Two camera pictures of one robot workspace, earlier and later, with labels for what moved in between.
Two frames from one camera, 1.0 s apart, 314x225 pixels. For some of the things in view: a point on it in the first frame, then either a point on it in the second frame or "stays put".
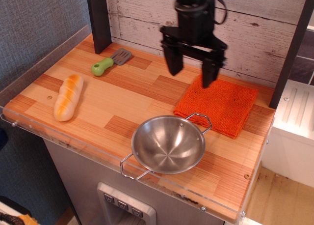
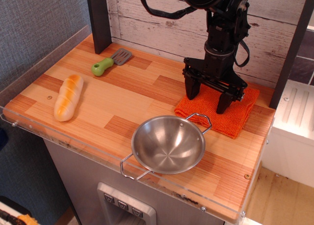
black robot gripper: x=194 y=34 to x=216 y=70
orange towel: x=224 y=106 stays put
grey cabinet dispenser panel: x=119 y=208 stays put
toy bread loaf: x=69 y=92 stays put
